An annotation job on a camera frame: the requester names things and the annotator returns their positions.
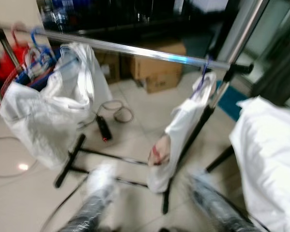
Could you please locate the purple plastic hanger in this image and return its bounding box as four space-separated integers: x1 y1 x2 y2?
192 54 216 100

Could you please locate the red plastic hanger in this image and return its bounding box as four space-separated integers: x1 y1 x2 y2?
0 25 37 95

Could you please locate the grey curtain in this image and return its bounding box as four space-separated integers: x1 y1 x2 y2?
251 29 290 107

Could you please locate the large white t-shirt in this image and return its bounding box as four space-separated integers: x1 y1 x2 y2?
230 96 290 232

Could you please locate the teal floor mat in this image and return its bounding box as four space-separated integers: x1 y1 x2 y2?
217 80 249 121

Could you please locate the small printed cardboard box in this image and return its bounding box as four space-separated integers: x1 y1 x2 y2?
144 73 180 93

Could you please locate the black desk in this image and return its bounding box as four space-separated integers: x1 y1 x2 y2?
36 0 242 44

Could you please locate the black power strip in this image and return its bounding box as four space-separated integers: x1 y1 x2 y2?
96 115 113 142

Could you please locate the labelled brown cardboard box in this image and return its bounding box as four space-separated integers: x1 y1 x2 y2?
94 51 121 83

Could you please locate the clear blue plastic packet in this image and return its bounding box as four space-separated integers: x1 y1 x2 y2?
41 0 73 29

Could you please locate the red cloth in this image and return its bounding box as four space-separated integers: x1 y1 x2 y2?
0 43 32 83

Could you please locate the silver sliding door frame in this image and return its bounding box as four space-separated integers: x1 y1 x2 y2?
215 0 271 66

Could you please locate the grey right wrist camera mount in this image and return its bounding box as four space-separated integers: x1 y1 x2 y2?
186 167 216 191

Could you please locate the black coiled floor cable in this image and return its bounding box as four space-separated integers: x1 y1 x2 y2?
89 99 134 125

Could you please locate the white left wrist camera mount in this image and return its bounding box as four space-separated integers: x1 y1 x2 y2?
85 162 120 199

